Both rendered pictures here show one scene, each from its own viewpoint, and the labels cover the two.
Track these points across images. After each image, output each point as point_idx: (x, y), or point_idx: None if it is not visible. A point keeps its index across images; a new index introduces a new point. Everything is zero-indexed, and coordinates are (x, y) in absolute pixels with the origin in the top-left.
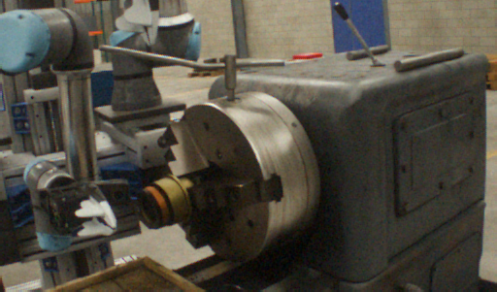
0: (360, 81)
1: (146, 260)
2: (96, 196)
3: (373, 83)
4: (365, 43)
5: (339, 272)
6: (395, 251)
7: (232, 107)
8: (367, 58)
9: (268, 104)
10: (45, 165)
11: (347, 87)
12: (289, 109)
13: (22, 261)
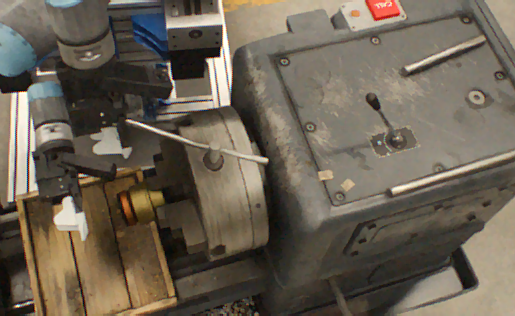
0: (324, 217)
1: (137, 174)
2: (75, 203)
3: (338, 219)
4: (390, 127)
5: (274, 268)
6: (335, 265)
7: (207, 178)
8: (427, 76)
9: (244, 177)
10: (44, 109)
11: (310, 215)
12: (272, 169)
13: (42, 71)
